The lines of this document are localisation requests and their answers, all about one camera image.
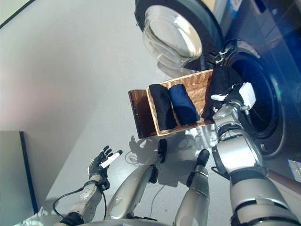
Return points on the silver robot right leg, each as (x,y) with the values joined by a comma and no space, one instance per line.
(197,188)

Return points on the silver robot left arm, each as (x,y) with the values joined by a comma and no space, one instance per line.
(87,200)

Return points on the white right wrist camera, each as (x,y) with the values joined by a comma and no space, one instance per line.
(248,94)

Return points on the grey washing machine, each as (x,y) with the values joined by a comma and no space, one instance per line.
(270,58)

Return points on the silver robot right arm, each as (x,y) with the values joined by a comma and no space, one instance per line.
(237,150)

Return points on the white rounded appliance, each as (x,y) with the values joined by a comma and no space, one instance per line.
(40,219)

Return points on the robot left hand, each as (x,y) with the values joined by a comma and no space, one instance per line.
(98,164)

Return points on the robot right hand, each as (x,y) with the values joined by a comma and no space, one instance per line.
(231,94)

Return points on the rectangular wicker basket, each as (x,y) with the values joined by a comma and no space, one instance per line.
(195,82)

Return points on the blue rolled garment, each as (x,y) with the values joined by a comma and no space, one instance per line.
(184,106)

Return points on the grey robot torso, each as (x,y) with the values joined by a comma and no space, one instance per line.
(129,222)

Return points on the brown glossy stool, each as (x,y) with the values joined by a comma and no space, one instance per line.
(141,113)

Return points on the round glass washer door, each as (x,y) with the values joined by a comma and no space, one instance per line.
(174,35)

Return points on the black garment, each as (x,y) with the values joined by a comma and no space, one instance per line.
(221,80)
(163,106)

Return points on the grey cabinet with dark edge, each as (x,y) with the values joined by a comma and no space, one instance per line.
(14,169)

